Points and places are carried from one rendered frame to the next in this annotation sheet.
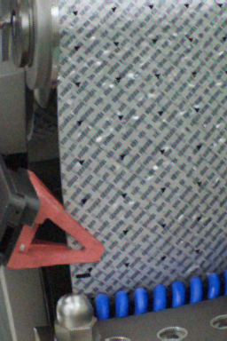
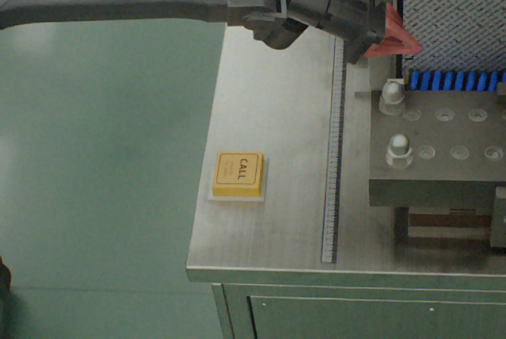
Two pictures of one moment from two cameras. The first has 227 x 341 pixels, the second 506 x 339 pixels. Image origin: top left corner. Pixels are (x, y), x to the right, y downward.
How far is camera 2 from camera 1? 0.78 m
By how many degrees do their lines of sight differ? 34
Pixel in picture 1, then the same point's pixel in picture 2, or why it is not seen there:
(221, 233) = (492, 50)
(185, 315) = (458, 100)
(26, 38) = not seen: outside the picture
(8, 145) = not seen: outside the picture
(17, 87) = not seen: outside the picture
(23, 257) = (373, 53)
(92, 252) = (415, 50)
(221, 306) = (480, 100)
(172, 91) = not seen: outside the picture
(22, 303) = not seen: hidden behind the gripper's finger
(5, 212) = (364, 40)
